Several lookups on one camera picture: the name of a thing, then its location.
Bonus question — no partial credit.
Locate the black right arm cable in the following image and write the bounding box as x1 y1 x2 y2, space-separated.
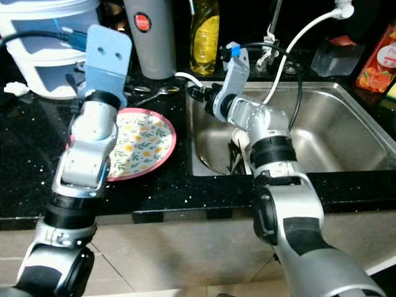
235 42 304 121

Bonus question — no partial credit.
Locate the yellow dish soap bottle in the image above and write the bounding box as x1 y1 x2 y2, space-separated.
189 0 220 76

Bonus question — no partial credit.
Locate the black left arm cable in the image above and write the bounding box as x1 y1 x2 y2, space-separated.
0 29 84 50

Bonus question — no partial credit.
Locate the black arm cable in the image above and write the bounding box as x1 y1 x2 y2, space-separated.
0 29 84 50
235 42 304 121

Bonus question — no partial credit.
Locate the white hose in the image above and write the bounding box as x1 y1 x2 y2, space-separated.
173 0 356 106

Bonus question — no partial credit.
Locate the clear plastic container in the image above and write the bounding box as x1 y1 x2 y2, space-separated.
311 36 363 78

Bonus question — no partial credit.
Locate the small white crumpled object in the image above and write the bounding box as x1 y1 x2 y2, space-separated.
5 82 27 97

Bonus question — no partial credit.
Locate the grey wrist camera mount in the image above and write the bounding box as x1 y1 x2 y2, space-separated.
213 42 251 121
77 25 132 109

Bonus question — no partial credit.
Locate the red printed packet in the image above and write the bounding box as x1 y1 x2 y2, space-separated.
356 40 396 93

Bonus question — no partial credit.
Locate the beige base cabinet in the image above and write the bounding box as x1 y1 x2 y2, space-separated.
0 213 396 285

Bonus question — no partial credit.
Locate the stainless steel sink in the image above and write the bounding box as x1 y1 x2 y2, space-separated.
186 80 396 177

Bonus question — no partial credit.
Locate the grey vacuum flask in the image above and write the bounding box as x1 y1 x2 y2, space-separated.
123 0 177 80

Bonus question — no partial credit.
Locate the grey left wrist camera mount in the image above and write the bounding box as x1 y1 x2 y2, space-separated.
77 25 132 109

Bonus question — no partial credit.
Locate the white lidded storage container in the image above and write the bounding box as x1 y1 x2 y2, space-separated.
0 0 100 100

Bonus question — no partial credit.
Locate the chrome faucet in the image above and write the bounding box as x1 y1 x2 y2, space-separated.
257 0 283 69

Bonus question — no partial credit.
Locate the green sponge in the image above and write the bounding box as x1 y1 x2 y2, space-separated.
385 80 396 103

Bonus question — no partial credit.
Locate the white ladle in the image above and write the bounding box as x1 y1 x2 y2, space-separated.
231 127 251 174

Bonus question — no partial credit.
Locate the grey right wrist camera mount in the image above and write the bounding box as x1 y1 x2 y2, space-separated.
213 42 251 121

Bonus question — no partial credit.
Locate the black kitchen utensil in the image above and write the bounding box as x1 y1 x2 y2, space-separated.
228 139 245 175

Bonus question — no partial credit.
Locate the pink rimmed floral plate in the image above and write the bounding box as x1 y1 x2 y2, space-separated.
105 108 177 181

